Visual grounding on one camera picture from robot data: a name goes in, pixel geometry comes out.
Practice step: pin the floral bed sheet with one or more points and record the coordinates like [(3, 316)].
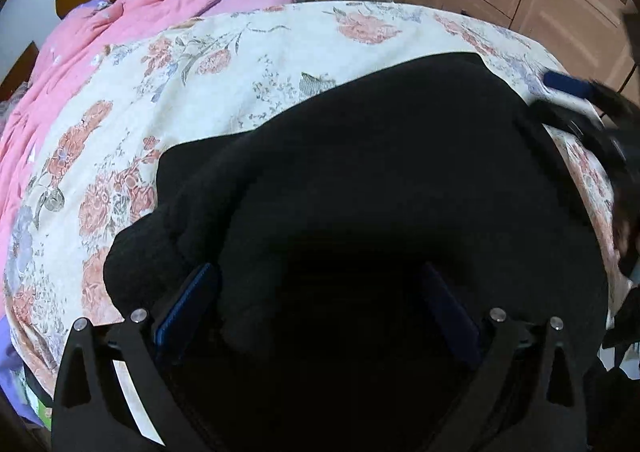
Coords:
[(200, 81)]

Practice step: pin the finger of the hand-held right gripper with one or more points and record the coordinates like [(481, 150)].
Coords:
[(567, 83), (580, 129)]

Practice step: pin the purple cloth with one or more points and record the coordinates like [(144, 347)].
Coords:
[(12, 362)]

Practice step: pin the dark wooden bedside furniture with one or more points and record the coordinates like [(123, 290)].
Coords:
[(17, 71)]

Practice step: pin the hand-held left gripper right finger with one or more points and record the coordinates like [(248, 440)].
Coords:
[(452, 314)]

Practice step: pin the pink quilt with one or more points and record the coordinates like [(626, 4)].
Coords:
[(100, 41)]

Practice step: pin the dark cloth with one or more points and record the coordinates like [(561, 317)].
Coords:
[(620, 332)]

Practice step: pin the black pants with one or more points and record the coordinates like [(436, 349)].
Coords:
[(375, 156)]

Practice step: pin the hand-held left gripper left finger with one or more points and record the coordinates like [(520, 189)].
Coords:
[(187, 304)]

